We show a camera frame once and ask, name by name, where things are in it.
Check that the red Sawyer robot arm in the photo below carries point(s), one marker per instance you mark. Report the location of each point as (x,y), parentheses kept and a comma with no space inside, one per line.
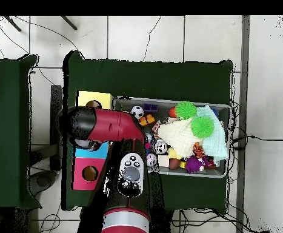
(114,126)

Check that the black stand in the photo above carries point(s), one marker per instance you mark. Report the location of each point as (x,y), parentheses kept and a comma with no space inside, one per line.
(56,97)

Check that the cream cloth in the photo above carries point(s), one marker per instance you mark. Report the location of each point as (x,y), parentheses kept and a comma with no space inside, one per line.
(177,136)

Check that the black tripod leg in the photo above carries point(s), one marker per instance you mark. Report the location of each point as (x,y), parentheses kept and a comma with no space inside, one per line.
(69,23)
(13,23)

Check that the small baseball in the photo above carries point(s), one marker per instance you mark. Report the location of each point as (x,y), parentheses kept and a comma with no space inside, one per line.
(151,159)

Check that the grey round base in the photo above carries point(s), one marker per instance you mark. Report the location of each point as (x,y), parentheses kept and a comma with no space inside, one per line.
(43,180)

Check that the small soccer ball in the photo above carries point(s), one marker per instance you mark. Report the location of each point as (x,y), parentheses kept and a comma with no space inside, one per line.
(137,112)

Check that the orange toy building block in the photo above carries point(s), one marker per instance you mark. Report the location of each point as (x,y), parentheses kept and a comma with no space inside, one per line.
(146,120)

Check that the mint green cloth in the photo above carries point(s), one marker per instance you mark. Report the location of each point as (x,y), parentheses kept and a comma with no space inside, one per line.
(216,143)

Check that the green spiky rubber ball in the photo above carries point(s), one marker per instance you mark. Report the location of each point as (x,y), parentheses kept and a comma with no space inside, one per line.
(202,127)
(186,110)

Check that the wooden box with three holes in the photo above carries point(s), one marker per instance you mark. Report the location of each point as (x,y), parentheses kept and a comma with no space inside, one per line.
(83,184)

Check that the dark green tablecloth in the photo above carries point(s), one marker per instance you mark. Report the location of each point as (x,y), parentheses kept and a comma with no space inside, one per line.
(143,77)
(7,145)

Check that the silver mesh bin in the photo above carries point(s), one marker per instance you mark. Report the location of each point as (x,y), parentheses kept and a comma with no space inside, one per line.
(217,171)

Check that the purple spiky rubber toy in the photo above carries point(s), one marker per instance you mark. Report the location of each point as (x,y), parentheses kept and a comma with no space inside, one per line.
(193,163)

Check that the silver can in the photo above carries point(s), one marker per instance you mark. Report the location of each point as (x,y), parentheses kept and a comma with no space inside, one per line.
(160,146)

